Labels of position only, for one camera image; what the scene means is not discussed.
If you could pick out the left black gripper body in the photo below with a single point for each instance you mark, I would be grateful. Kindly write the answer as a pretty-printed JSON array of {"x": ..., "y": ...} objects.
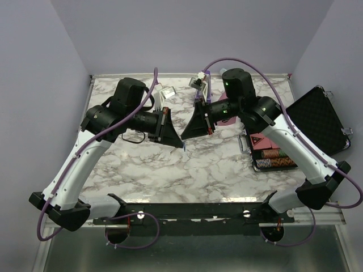
[{"x": 157, "y": 135}]

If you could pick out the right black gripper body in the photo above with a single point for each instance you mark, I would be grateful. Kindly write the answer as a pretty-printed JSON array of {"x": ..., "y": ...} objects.
[{"x": 207, "y": 110}]

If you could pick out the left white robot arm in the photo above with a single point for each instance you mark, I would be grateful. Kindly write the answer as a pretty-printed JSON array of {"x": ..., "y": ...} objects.
[{"x": 132, "y": 106}]

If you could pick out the purple metronome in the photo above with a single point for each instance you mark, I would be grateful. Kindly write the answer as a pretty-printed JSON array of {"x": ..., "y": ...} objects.
[{"x": 199, "y": 94}]

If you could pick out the pink metronome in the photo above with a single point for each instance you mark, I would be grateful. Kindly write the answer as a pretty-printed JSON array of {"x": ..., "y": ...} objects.
[{"x": 227, "y": 122}]

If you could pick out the red playing card deck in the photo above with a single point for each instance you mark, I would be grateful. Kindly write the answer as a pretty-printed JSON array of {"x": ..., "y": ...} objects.
[{"x": 260, "y": 142}]

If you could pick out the orange poker chip roll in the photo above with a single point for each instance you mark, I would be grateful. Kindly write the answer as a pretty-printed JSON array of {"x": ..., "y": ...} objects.
[{"x": 270, "y": 154}]

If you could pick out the green poker chip roll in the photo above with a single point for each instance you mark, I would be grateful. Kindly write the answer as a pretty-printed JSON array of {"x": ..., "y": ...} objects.
[{"x": 282, "y": 154}]

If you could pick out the blue orange chip roll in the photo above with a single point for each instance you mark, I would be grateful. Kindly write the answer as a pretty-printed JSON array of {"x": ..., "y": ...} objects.
[{"x": 275, "y": 163}]

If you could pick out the black poker chip case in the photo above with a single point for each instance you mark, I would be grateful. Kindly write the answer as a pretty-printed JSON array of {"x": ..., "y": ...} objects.
[{"x": 315, "y": 116}]

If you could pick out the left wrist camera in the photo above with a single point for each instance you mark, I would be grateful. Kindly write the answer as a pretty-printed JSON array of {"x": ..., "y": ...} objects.
[{"x": 161, "y": 94}]

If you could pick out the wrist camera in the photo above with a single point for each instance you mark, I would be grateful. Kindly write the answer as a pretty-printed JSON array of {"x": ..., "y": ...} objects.
[
  {"x": 161, "y": 94},
  {"x": 199, "y": 82}
]

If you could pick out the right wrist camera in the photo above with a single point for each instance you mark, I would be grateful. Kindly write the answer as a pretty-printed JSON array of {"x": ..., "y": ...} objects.
[{"x": 199, "y": 82}]

